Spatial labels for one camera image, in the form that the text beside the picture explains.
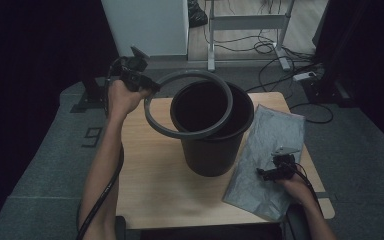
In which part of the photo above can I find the black bag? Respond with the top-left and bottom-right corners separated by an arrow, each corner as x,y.
186,0 -> 209,28

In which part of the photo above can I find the black curtain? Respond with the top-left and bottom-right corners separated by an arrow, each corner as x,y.
313,0 -> 384,158
0,0 -> 124,111

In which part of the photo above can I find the white cabinet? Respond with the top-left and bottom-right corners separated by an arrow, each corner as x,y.
100,0 -> 190,58

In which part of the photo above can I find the white power strip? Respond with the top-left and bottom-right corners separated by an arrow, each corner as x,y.
292,70 -> 318,83

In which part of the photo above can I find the person's right hand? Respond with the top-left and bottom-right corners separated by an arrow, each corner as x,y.
276,173 -> 314,205

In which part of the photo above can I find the person's left hand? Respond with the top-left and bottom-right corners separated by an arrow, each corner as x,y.
107,79 -> 153,118

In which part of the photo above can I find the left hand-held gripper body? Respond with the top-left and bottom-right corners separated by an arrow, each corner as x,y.
110,45 -> 155,92

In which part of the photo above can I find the black stand base plate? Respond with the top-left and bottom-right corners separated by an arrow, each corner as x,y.
69,77 -> 114,114
301,77 -> 358,108

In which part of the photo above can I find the black chair armrest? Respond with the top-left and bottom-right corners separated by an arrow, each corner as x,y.
113,215 -> 127,240
285,203 -> 312,240

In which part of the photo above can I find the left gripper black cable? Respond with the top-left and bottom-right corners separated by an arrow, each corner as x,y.
76,58 -> 128,240

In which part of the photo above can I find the black trash bin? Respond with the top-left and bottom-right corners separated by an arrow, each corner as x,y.
169,79 -> 255,178

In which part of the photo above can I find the black floor cable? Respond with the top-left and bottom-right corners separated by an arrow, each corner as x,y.
209,31 -> 314,64
289,102 -> 334,125
245,56 -> 324,94

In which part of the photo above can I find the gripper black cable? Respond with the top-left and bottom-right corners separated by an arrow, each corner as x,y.
289,162 -> 324,218
76,58 -> 128,240

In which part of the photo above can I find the white metal desk frame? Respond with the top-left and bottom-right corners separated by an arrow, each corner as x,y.
204,0 -> 296,73

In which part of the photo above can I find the grey plastic bin ring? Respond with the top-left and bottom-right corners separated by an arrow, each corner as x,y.
143,69 -> 234,140

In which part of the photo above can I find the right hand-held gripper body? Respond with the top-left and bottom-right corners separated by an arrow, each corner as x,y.
271,145 -> 303,182

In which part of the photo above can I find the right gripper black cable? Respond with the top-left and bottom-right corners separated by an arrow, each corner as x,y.
289,162 -> 324,218

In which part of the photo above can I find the grey garbage bag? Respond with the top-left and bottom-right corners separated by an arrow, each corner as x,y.
222,104 -> 306,223

